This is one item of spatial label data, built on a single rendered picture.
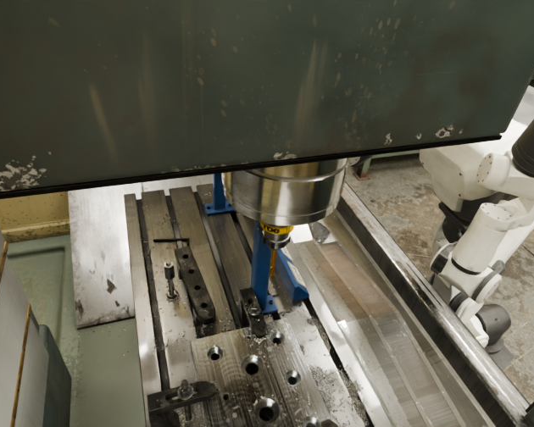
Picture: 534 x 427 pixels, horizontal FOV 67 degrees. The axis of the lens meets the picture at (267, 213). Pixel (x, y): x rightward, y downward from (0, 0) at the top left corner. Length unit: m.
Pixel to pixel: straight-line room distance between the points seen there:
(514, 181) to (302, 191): 0.48
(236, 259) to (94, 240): 0.58
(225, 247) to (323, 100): 0.96
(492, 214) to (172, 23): 0.73
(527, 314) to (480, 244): 1.90
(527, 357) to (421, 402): 1.35
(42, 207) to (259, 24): 1.54
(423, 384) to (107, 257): 1.10
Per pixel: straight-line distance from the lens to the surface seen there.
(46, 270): 1.76
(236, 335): 0.94
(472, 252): 0.91
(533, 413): 1.26
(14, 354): 0.86
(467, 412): 1.38
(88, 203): 1.64
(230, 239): 1.28
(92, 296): 1.50
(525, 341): 2.64
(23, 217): 1.82
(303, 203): 0.46
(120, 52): 0.29
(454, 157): 1.13
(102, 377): 1.37
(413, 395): 1.26
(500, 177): 0.83
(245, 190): 0.46
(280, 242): 0.58
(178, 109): 0.31
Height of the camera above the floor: 1.77
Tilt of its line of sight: 39 degrees down
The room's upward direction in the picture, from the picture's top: 5 degrees clockwise
